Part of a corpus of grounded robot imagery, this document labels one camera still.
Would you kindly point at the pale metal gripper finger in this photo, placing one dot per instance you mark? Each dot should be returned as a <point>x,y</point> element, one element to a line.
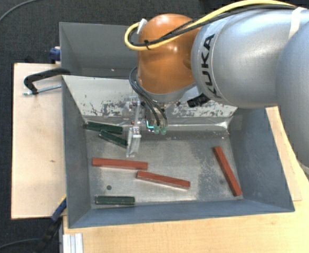
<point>136,115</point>
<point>133,144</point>

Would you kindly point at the red-brown flat block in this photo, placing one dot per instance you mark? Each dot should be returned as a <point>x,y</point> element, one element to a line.
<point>119,163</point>
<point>227,170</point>
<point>163,179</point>

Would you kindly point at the dark green flat block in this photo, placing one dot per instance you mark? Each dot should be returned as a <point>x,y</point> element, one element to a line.
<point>113,138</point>
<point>104,127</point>
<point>115,200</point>

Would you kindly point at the grey metal bin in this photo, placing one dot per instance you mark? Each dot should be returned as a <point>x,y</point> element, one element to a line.
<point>170,167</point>

